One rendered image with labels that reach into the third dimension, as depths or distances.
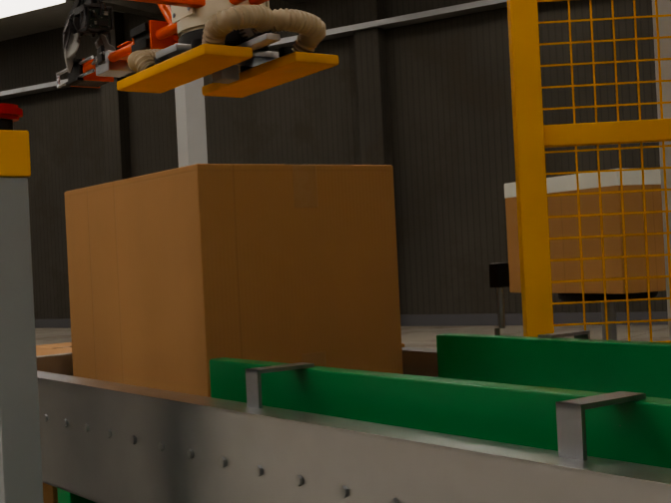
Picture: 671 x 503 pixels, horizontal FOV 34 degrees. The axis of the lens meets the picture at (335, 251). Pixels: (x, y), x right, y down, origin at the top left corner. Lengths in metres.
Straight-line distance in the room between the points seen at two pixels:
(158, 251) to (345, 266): 0.33
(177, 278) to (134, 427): 0.29
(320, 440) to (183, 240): 0.65
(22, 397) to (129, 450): 0.18
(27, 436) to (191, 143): 4.41
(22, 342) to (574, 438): 0.94
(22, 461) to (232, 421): 0.40
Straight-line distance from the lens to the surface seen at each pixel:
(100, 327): 2.19
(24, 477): 1.73
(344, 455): 1.25
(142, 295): 2.00
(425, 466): 1.14
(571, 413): 1.03
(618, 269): 3.63
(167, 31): 2.27
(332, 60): 2.06
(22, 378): 1.72
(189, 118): 6.05
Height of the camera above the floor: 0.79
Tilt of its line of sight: level
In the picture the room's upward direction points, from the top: 3 degrees counter-clockwise
